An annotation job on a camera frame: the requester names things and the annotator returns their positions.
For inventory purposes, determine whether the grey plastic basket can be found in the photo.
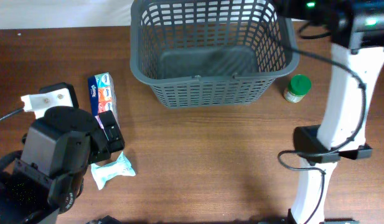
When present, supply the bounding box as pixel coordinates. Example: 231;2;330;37
130;0;299;108

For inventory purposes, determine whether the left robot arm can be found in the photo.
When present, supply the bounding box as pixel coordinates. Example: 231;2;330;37
0;106;124;223

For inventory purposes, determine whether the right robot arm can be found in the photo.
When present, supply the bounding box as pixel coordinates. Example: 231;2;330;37
275;0;384;223

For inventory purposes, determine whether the teal tissue packet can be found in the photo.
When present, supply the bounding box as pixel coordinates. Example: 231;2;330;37
90;152;136;190

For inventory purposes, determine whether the Kleenex tissue multipack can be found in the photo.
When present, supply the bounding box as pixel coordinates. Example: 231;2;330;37
87;72;118;124

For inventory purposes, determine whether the green lid jar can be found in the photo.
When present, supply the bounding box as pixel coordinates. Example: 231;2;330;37
283;75;312;103

